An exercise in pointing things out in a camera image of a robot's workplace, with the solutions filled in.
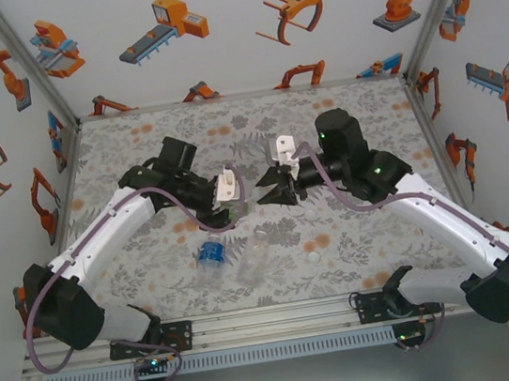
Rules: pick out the blue label plastic bottle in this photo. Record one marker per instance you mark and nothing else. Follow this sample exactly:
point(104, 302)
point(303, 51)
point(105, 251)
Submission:
point(211, 253)

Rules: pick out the clear unlabelled plastic bottle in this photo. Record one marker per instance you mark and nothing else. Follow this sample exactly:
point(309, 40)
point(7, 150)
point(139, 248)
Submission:
point(252, 262)

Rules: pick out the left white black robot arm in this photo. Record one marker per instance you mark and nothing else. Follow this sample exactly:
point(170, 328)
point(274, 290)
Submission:
point(99, 236)

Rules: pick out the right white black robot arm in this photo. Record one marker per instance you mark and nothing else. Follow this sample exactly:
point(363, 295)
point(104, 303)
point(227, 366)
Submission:
point(453, 219)

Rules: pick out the floral patterned table cover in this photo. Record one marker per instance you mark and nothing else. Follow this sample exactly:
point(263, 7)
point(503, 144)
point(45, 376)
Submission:
point(277, 287)

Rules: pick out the small green LED circuit board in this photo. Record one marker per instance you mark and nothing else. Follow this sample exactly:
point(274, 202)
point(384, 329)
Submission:
point(408, 335)
point(150, 364)

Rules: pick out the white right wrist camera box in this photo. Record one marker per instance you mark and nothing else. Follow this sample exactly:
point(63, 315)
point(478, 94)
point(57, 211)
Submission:
point(284, 146)

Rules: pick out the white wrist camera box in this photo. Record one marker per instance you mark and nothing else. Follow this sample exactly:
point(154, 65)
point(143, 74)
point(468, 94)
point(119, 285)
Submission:
point(284, 146)
point(225, 187)

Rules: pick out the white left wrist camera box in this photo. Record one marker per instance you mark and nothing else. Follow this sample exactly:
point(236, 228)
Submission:
point(225, 187)

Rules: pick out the aluminium back frame rail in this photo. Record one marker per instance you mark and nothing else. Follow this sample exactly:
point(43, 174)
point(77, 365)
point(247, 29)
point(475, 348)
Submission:
point(241, 96)

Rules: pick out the aluminium side frame rail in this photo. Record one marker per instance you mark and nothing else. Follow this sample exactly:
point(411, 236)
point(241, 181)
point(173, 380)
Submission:
point(430, 128)
point(67, 179)

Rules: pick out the aluminium front frame rail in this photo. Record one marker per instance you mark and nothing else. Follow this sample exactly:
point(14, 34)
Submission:
point(273, 323)

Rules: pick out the slanted aluminium corner post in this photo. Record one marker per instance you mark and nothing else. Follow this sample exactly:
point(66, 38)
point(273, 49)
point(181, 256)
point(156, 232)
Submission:
point(30, 65)
point(436, 8)

